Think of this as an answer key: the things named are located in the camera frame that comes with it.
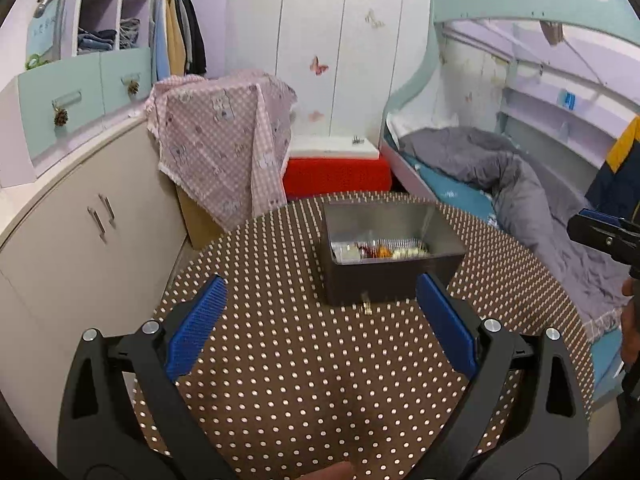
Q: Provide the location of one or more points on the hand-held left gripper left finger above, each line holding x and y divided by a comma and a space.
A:
197, 327

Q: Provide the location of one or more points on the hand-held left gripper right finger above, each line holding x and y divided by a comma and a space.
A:
445, 325

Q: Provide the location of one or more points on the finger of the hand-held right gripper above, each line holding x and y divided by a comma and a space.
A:
597, 215
592, 235

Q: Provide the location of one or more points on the dark metal-lined storage box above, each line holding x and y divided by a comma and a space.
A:
390, 280

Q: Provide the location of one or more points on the person's right hand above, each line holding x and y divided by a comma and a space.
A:
631, 310

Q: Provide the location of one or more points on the person's left hand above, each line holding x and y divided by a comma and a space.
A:
330, 472

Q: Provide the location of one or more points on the yellow and navy jacket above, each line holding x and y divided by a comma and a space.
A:
617, 180

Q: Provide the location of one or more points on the grey duvet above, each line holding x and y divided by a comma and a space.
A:
525, 185

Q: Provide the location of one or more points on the brown polka dot tablecloth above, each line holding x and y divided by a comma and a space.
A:
300, 370

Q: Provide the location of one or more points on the small blue box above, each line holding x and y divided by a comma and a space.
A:
567, 98

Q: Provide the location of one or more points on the blue bed sheet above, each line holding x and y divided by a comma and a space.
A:
450, 190

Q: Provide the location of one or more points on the white low cabinet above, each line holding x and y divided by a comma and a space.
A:
75, 260

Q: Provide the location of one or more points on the pink bear-print cloth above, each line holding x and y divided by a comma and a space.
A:
220, 145

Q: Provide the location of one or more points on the red storage box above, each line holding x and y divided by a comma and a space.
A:
335, 177

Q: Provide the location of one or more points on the white board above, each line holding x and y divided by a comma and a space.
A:
325, 147

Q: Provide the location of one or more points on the teal bunk bed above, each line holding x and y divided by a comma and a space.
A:
500, 0

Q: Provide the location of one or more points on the faint pink butterfly sticker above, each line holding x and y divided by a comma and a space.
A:
315, 116

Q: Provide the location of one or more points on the pinecone drawer ornament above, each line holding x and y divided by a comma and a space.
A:
133, 87
61, 117

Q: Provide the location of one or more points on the teal drawer unit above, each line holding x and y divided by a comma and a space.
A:
80, 85

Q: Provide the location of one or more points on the dark hanging jackets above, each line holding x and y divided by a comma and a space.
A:
195, 35

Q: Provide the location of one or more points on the tan hanging coat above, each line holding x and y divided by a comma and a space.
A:
175, 35

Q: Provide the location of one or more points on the light blue hanging shirt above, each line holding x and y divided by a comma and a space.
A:
160, 35

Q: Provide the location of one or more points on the pale butterfly sticker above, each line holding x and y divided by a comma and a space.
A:
375, 19

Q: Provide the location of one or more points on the folded grey clothes stack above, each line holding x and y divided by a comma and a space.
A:
130, 32

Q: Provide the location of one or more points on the folded jeans stack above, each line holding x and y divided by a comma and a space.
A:
97, 40

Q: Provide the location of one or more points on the green plant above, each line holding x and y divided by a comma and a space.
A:
35, 62

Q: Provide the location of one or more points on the white wardrobe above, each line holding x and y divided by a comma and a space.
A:
325, 20

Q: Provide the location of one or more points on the purple stair shelf cabinet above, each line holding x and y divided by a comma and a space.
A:
135, 2

